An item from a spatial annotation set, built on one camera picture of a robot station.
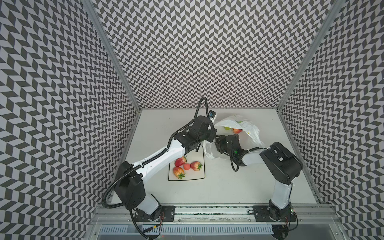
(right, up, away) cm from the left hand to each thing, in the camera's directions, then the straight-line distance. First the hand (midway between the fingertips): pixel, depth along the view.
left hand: (212, 128), depth 79 cm
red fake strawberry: (-19, -20, +8) cm, 28 cm away
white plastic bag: (+19, -3, 0) cm, 19 cm away
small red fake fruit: (-14, -23, +7) cm, 28 cm away
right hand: (+1, -9, +16) cm, 18 cm away
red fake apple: (+18, -3, +20) cm, 27 cm away
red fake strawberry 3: (-18, -24, +2) cm, 30 cm away
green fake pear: (+13, -2, +28) cm, 31 cm away
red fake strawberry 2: (-9, -22, +5) cm, 24 cm away
